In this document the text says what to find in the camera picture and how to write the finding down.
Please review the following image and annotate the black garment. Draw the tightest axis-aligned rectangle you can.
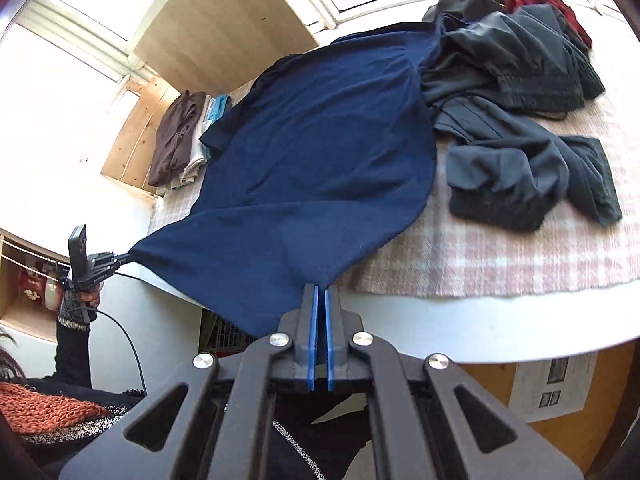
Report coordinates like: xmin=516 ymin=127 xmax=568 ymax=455
xmin=422 ymin=0 xmax=506 ymax=23

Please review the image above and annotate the brown folded garment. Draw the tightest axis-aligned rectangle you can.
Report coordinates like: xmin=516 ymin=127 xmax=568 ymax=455
xmin=149 ymin=91 xmax=206 ymax=188

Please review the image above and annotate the paper label sheet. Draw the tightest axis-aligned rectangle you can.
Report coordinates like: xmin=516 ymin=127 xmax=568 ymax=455
xmin=509 ymin=352 xmax=598 ymax=422

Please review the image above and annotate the left hand grey glove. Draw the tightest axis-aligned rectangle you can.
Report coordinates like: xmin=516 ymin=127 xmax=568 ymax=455
xmin=58 ymin=285 xmax=100 ymax=332

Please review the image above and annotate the light blue folded shirt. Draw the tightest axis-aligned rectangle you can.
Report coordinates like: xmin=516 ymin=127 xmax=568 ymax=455
xmin=203 ymin=94 xmax=230 ymax=131

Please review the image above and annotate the pink plaid table cloth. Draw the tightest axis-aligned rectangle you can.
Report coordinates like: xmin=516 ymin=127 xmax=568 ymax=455
xmin=147 ymin=77 xmax=640 ymax=300

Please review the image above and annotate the dark grey jacket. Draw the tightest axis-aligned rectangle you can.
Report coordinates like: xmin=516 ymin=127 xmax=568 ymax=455
xmin=421 ymin=4 xmax=623 ymax=232

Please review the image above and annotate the orange knit scarf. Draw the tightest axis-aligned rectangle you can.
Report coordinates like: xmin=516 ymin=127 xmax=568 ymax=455
xmin=1 ymin=382 xmax=112 ymax=436

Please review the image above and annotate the black cable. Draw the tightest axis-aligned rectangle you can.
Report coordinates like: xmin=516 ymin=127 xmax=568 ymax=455
xmin=92 ymin=270 xmax=149 ymax=395

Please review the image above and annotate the navy blue t-shirt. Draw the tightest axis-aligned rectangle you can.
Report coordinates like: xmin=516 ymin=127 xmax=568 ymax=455
xmin=131 ymin=23 xmax=438 ymax=336

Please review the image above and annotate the left wrist camera unit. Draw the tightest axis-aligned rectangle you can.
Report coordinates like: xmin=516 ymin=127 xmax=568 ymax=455
xmin=67 ymin=224 xmax=89 ymax=288

